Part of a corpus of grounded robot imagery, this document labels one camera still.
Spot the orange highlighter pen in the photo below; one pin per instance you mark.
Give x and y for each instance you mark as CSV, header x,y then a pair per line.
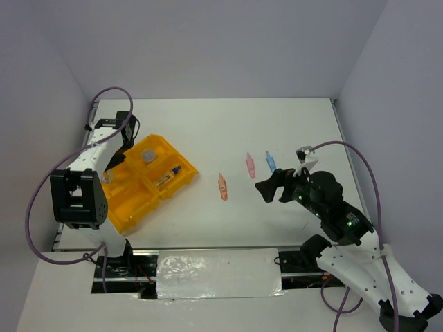
x,y
222,187

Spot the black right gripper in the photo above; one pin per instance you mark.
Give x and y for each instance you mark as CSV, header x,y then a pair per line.
x,y
279,177

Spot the yellow compartment bin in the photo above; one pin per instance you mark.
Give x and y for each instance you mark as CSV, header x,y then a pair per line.
x,y
132,194

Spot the blue highlighter pen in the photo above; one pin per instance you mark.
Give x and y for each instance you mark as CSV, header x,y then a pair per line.
x,y
271,162

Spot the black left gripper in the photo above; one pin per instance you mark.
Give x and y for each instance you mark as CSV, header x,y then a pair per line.
x,y
116,161

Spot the pink highlighter pen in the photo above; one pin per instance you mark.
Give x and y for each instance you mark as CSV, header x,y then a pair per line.
x,y
250,165

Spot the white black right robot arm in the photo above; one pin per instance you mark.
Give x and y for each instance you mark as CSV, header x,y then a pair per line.
x,y
349,250

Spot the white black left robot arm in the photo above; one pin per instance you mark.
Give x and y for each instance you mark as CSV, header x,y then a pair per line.
x,y
79,201

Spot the silver foil covered panel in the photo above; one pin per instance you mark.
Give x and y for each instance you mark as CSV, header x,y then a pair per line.
x,y
218,274

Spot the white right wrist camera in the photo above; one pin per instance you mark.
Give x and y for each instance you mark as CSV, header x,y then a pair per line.
x,y
307,160

